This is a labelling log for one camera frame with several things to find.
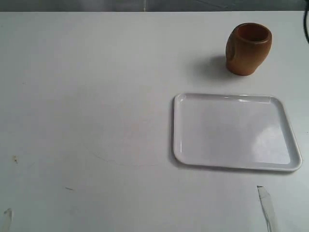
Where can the white rectangular plastic tray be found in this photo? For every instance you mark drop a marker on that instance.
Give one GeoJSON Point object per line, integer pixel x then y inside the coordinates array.
{"type": "Point", "coordinates": [244, 132]}

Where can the wooden mortar cup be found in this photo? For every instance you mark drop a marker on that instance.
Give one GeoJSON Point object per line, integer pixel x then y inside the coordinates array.
{"type": "Point", "coordinates": [247, 47]}

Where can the clear tape strip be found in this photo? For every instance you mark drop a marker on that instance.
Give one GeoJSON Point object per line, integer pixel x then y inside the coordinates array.
{"type": "Point", "coordinates": [268, 209]}

